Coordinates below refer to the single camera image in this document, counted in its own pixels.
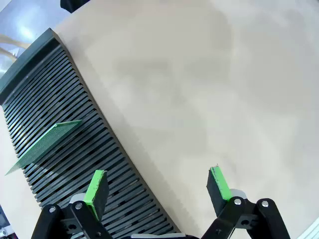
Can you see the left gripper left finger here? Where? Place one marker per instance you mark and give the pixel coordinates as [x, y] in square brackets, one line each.
[96, 196]

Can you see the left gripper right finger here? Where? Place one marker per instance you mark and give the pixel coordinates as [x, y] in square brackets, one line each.
[219, 191]

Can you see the green perforated PCB board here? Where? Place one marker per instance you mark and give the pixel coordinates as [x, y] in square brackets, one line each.
[45, 142]

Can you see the black slotted PCB rack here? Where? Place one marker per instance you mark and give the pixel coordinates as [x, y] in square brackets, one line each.
[67, 104]

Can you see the aluminium frame profile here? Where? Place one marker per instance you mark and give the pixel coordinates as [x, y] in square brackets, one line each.
[310, 231]

